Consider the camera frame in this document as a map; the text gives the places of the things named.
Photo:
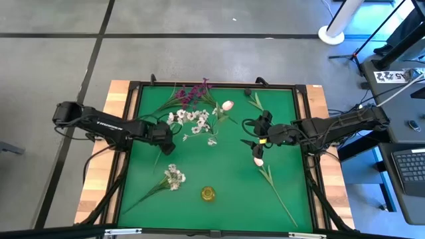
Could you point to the black desk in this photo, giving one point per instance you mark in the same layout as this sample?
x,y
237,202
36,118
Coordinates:
x,y
391,132

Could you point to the grey floor object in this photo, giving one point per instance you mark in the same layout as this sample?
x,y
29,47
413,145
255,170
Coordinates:
x,y
11,148

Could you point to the small black knob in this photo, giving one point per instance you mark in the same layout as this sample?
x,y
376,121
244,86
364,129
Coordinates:
x,y
247,91

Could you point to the black table clamp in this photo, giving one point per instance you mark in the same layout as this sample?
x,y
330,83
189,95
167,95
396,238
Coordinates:
x,y
262,80
153,79

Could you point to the purple artificial flower spray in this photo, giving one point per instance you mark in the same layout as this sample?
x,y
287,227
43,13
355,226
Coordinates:
x,y
191,93

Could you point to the white pole with round base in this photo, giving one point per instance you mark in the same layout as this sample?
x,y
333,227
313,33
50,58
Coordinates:
x,y
342,16

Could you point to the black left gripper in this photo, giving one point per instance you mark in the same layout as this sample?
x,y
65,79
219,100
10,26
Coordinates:
x,y
159,131

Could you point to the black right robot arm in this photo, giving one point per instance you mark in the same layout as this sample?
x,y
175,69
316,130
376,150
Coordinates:
x,y
332,127

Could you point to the black rig crossbar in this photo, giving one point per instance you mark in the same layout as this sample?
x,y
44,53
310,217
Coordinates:
x,y
50,232

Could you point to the white blossom artificial flower spray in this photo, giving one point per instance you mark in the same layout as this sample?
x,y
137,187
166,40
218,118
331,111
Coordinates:
x,y
181,113

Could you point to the green table mat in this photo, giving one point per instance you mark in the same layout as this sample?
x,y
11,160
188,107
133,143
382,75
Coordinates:
x,y
216,166

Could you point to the blue desk leg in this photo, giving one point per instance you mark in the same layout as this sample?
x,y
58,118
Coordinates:
x,y
385,179

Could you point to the white paper label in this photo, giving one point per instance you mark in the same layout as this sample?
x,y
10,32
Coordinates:
x,y
390,76

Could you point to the black tripod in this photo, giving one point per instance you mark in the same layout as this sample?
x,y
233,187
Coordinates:
x,y
355,54

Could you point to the pink artificial tulip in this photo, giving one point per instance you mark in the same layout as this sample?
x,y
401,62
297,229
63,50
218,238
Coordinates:
x,y
258,162
227,105

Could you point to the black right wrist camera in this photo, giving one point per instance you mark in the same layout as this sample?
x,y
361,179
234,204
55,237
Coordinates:
x,y
264,121

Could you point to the loose thin green stem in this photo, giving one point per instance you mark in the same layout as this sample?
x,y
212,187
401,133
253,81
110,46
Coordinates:
x,y
156,162

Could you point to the green leaf sprig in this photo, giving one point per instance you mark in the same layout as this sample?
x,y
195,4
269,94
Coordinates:
x,y
256,101

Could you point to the white veined artificial flower bunch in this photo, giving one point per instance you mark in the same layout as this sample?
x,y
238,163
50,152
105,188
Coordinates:
x,y
173,177

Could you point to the black key fob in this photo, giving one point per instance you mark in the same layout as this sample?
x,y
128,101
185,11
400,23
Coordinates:
x,y
414,125

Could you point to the black keyboard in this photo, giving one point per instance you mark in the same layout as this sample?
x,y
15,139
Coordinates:
x,y
410,167

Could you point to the black diagonal stand leg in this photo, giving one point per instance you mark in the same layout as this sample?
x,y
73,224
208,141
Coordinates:
x,y
398,43

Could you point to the silver bracket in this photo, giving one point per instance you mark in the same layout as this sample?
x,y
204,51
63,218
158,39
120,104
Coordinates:
x,y
307,235
123,231

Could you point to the yellow embossed glass vase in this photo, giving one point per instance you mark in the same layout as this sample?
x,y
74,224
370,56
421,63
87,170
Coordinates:
x,y
208,194

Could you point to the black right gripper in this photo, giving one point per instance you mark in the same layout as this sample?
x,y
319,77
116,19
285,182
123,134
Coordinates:
x,y
279,134

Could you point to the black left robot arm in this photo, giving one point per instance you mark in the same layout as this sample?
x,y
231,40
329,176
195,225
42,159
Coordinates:
x,y
106,126

